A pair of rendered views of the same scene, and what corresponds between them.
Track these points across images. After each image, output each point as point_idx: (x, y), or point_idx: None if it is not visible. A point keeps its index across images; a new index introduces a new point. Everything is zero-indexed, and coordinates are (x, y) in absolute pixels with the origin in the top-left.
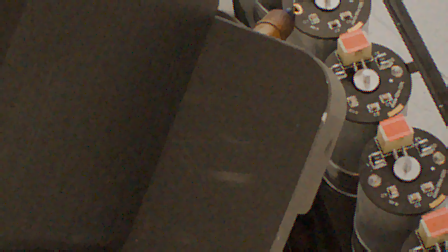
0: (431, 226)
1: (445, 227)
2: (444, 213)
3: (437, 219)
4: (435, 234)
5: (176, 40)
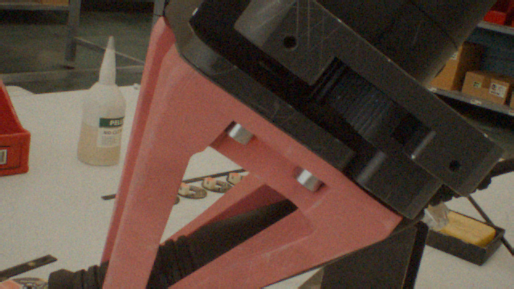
0: (14, 287)
1: (12, 282)
2: (2, 284)
3: (8, 286)
4: (20, 285)
5: None
